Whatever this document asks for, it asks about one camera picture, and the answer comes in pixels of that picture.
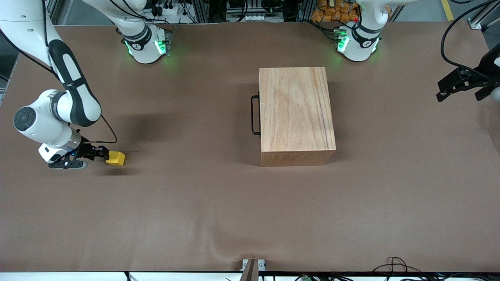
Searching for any yellow block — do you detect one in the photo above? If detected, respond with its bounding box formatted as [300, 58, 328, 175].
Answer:
[106, 151, 126, 166]

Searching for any white-fronted drawer with black handle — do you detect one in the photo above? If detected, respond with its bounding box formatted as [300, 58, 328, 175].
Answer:
[250, 93, 261, 137]

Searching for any wooden drawer cabinet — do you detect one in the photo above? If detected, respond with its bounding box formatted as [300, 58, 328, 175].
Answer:
[259, 66, 337, 167]

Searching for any brown table cloth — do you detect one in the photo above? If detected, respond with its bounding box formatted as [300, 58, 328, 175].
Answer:
[0, 21, 500, 273]

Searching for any pile of orange items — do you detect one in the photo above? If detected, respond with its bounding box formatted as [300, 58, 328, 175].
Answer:
[311, 0, 360, 23]

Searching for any white power strip with plugs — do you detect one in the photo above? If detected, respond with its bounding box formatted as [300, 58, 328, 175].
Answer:
[153, 0, 185, 19]

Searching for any grey metal table clamp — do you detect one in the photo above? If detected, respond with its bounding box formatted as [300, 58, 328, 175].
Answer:
[241, 258, 267, 281]

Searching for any long white power strip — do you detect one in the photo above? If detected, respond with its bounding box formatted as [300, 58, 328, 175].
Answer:
[243, 14, 284, 23]

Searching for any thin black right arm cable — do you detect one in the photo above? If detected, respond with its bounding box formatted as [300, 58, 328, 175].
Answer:
[82, 114, 118, 144]

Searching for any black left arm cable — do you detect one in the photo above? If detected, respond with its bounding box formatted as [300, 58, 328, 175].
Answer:
[440, 0, 500, 78]

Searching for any aluminium frame profile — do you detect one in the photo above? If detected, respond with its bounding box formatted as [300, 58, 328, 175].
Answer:
[468, 5, 500, 31]

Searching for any aluminium frame post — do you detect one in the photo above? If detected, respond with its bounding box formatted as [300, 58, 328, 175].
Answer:
[187, 0, 210, 23]
[297, 0, 315, 22]

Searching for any black cable tangle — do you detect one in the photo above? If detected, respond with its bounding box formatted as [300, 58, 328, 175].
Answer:
[371, 256, 500, 281]

